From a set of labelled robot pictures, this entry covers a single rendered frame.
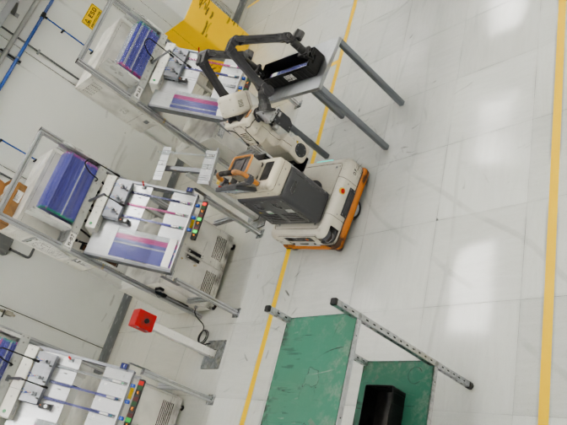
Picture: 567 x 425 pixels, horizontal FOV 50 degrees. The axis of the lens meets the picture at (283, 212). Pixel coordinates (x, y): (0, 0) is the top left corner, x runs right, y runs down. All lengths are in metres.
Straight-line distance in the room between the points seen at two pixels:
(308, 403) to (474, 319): 1.23
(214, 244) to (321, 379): 2.82
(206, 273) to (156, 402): 1.12
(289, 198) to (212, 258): 1.41
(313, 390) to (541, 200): 1.75
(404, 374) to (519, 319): 0.67
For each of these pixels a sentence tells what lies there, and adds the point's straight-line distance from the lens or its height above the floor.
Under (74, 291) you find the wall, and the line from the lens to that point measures 6.41.
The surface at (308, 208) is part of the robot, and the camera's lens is 4.15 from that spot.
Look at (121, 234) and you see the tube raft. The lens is 4.84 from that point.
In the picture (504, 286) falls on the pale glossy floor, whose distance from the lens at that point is 3.50.
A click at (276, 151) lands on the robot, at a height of 0.70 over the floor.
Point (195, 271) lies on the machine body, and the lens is 5.13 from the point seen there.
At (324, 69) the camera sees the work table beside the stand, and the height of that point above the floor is 0.80.
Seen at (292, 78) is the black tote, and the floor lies 0.85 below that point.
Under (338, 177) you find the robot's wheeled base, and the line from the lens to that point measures 4.37.
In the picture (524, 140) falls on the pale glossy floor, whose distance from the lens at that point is 3.97.
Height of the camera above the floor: 2.78
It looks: 33 degrees down
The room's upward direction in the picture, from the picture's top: 55 degrees counter-clockwise
